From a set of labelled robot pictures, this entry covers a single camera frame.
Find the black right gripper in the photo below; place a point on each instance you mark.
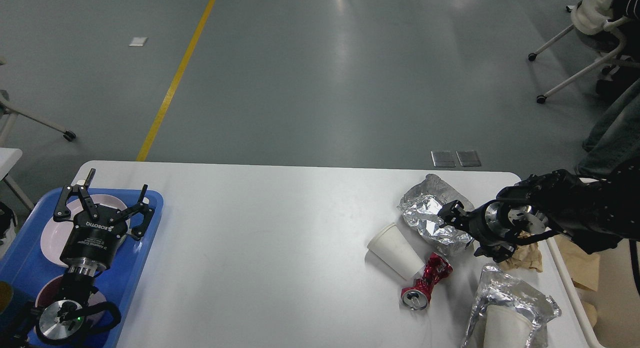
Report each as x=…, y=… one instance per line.
x=488, y=224

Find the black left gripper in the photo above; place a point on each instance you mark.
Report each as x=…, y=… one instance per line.
x=95, y=240

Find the pink plate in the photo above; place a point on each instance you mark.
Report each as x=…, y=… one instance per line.
x=55, y=234

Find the brown paper ball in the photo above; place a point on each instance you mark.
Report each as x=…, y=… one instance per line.
x=527, y=257

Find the foil small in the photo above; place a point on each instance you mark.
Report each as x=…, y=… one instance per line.
x=496, y=287

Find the foil large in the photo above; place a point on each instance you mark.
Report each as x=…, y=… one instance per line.
x=419, y=208

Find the pink mug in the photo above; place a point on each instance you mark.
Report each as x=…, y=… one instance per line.
x=47, y=294

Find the dark green mug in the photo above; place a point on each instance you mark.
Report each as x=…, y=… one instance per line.
x=16, y=315

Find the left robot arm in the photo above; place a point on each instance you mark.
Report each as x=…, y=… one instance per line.
x=69, y=277

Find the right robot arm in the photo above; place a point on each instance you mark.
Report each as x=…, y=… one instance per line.
x=594, y=215

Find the green plate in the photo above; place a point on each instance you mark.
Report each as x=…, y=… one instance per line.
x=122, y=224

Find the floor outlet plate right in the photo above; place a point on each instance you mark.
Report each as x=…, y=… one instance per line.
x=468, y=158

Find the floor outlet plate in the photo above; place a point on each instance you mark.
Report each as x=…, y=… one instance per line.
x=468, y=158
x=443, y=159

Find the floor outlet plate left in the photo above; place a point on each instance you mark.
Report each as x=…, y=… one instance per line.
x=443, y=159

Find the crushed red can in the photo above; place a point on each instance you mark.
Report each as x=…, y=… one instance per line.
x=419, y=296

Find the white side table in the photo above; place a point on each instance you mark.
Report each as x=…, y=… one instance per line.
x=9, y=158

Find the brown paper bag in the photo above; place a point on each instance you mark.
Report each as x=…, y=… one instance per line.
x=583, y=268

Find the beige plastic bin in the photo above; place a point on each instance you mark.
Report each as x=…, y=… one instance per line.
x=609, y=316

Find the person in jeans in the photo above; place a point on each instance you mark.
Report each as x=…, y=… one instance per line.
x=614, y=138

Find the office chair right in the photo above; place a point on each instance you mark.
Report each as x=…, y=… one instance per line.
x=608, y=27

